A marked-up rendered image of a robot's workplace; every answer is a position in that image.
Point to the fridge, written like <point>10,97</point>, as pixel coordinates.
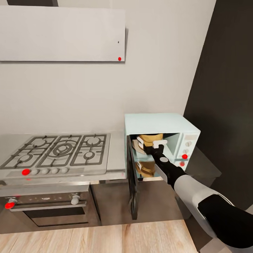
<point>220,105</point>

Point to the range hood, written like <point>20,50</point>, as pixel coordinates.
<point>40,30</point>

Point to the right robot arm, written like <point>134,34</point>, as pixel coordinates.
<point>215,213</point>

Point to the microwave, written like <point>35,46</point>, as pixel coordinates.
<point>181,136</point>

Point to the oven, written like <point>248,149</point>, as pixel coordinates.
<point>51,208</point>

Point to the burner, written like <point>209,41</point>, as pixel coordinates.
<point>58,155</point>

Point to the popcorn bag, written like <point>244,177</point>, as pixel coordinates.
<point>148,139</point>

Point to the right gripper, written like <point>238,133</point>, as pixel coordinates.
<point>152,151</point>

